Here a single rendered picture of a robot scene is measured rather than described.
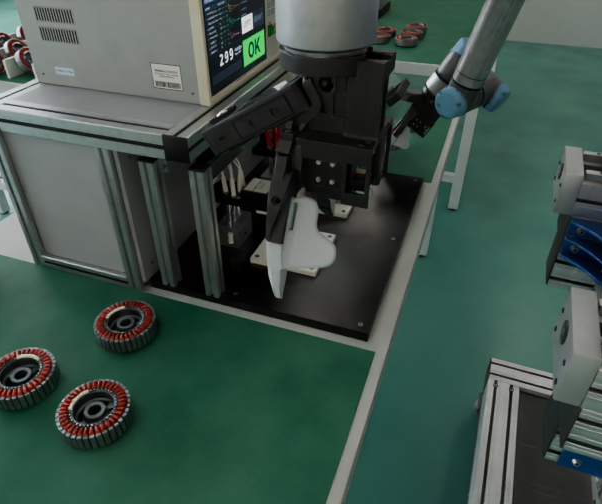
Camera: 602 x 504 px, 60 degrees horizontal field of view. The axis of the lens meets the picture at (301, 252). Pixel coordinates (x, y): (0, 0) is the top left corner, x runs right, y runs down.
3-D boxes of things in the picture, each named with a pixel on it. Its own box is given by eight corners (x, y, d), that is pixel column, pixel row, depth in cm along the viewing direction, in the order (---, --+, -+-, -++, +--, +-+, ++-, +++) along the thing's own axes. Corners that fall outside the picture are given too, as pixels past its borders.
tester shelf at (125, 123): (319, 53, 137) (319, 35, 134) (189, 164, 85) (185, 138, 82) (173, 39, 149) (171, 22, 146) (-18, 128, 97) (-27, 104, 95)
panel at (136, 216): (269, 151, 158) (265, 49, 140) (147, 282, 108) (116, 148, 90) (266, 151, 158) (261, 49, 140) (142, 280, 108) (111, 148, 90)
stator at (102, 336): (170, 330, 99) (167, 315, 97) (119, 364, 92) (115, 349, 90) (135, 304, 105) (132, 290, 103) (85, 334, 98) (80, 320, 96)
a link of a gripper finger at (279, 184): (276, 244, 42) (298, 135, 41) (258, 240, 42) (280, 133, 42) (294, 245, 46) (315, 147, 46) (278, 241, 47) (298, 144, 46)
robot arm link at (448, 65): (480, 55, 129) (457, 33, 131) (451, 91, 136) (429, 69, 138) (492, 55, 134) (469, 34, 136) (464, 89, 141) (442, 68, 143)
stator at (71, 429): (148, 405, 85) (144, 391, 83) (100, 462, 77) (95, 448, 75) (96, 383, 89) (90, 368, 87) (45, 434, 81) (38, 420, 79)
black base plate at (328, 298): (422, 185, 145) (424, 177, 144) (367, 342, 97) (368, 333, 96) (268, 159, 158) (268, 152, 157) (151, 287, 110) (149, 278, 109)
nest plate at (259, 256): (335, 238, 120) (336, 234, 120) (315, 277, 109) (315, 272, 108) (276, 226, 125) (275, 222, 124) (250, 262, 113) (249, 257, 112)
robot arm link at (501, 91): (477, 121, 131) (447, 92, 134) (499, 109, 138) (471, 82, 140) (496, 97, 125) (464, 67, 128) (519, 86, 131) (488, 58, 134)
